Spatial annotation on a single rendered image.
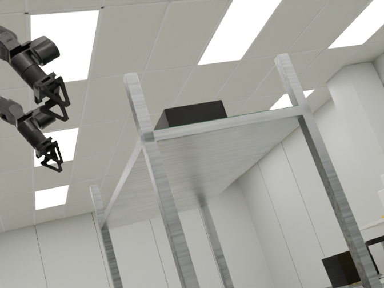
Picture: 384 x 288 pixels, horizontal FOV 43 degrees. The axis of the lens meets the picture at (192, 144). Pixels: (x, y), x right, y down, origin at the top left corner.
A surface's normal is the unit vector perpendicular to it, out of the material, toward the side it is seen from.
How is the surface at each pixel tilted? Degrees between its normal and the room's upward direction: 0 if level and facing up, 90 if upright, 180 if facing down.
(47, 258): 90
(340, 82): 90
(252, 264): 90
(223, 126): 90
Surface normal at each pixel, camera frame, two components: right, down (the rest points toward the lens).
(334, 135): -0.92, 0.18
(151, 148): 0.28, -0.37
